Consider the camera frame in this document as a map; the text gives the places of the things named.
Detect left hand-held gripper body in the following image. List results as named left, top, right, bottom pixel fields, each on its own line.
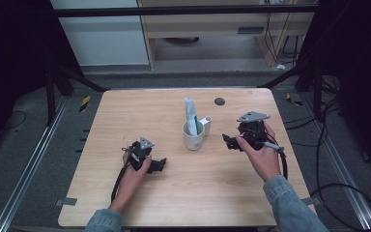
left=122, top=136, right=156, bottom=172

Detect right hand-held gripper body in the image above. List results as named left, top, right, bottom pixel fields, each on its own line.
left=236, top=110, right=271, bottom=152

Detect white cup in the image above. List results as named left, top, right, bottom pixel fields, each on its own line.
left=182, top=115, right=213, bottom=152

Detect white and teal toothpaste tube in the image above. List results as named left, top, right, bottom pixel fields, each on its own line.
left=184, top=97, right=200, bottom=137

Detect person's left hand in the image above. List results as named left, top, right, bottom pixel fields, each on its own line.
left=113, top=153, right=153, bottom=205

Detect person's right hand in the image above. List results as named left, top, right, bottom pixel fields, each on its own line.
left=235, top=121, right=283, bottom=184

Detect yellow and black tape strip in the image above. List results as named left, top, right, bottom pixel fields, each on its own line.
left=78, top=95, right=92, bottom=113
left=285, top=92, right=304, bottom=107

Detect black metal stand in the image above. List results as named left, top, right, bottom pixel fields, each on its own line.
left=43, top=62, right=111, bottom=128
left=256, top=59, right=325, bottom=124

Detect light wooden desk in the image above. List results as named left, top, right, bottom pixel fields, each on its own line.
left=137, top=0, right=317, bottom=71

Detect white cabinet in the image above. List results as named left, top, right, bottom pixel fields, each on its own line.
left=49, top=0, right=150, bottom=68

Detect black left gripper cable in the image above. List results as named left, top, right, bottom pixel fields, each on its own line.
left=110, top=159, right=130, bottom=203

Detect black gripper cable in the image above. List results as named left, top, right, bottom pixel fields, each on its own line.
left=110, top=159, right=130, bottom=203
left=263, top=140, right=290, bottom=182

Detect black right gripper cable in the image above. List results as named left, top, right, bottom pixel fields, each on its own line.
left=263, top=140, right=290, bottom=182

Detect black looped floor cable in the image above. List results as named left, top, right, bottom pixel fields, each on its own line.
left=283, top=96, right=371, bottom=232

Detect grey table bracket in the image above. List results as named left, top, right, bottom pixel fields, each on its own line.
left=301, top=196, right=322, bottom=207
left=55, top=197, right=78, bottom=207

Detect black hanging desk cables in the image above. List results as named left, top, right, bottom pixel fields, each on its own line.
left=263, top=12, right=301, bottom=66

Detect aluminium floor rail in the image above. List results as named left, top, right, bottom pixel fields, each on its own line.
left=299, top=92, right=371, bottom=232
left=0, top=96, right=70, bottom=232

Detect thin black floor cable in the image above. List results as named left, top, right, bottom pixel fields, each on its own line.
left=0, top=110, right=28, bottom=131

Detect black horizontal frame bar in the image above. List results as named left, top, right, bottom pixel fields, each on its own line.
left=52, top=4, right=320, bottom=18

